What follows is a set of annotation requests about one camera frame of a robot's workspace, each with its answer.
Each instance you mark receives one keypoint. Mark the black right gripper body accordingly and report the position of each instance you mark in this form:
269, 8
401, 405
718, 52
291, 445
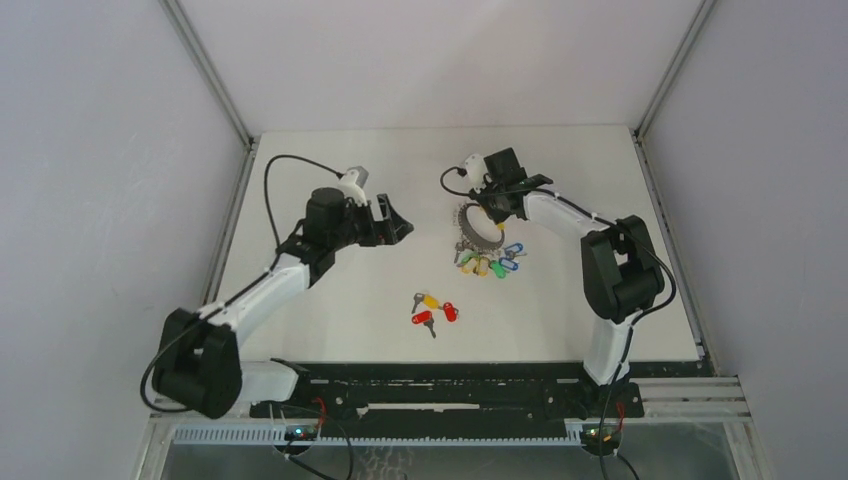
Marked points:
488, 197

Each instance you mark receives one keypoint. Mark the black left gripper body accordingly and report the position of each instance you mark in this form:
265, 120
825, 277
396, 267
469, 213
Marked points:
359, 228

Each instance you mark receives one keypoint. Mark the large keyring with yellow handle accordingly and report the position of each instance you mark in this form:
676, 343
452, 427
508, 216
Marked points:
477, 229

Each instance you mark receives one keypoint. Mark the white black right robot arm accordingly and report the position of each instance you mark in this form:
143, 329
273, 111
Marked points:
622, 275

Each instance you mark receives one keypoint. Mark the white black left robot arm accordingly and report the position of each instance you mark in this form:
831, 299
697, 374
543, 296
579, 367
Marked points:
198, 364

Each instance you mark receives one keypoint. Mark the blue key tag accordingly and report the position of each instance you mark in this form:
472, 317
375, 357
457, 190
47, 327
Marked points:
513, 250

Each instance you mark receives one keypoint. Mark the dark green key tag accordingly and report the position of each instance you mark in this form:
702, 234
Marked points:
461, 258

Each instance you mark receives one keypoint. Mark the yellow tag loose key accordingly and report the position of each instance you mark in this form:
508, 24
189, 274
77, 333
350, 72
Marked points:
421, 300

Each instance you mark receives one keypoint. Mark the yellow key tag upper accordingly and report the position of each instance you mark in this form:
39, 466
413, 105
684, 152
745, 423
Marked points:
469, 265

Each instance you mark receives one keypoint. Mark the yellow key tag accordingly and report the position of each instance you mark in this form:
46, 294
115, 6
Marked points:
469, 265
483, 266

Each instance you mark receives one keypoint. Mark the yellow key tag lower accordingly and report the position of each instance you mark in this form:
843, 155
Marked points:
483, 266

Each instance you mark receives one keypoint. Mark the red key tag left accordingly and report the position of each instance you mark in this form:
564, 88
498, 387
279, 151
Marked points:
426, 319

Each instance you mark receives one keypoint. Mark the red key tag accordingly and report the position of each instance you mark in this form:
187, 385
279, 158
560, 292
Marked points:
426, 319
450, 312

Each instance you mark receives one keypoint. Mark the red key tag right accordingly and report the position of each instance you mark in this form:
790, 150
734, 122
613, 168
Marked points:
450, 312

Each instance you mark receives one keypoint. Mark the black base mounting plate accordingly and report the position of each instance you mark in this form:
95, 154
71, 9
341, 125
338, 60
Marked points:
463, 399

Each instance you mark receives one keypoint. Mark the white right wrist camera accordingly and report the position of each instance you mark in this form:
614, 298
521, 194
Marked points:
476, 172

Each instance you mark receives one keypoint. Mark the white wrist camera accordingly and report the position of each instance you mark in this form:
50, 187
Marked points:
476, 172
352, 184

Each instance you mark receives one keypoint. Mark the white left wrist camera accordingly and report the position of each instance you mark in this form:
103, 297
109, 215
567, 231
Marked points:
352, 184

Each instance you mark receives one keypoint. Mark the white cable duct strip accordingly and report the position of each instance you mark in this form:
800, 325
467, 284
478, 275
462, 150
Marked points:
567, 434

